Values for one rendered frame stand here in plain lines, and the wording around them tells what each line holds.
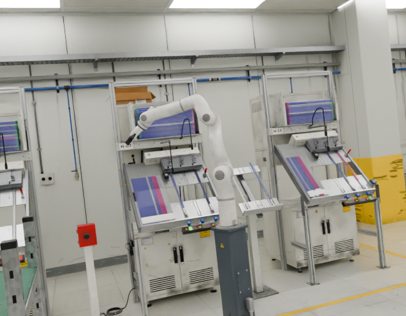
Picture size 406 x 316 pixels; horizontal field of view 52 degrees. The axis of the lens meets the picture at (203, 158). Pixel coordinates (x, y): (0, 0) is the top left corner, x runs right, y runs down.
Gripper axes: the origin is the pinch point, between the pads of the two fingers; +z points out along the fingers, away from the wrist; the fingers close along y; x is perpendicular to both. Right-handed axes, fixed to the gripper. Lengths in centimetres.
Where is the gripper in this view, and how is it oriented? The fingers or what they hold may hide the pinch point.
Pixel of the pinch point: (128, 141)
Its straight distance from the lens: 309.5
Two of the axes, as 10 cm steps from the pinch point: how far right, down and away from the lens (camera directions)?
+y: -0.5, 3.2, -9.4
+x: 7.5, 6.4, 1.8
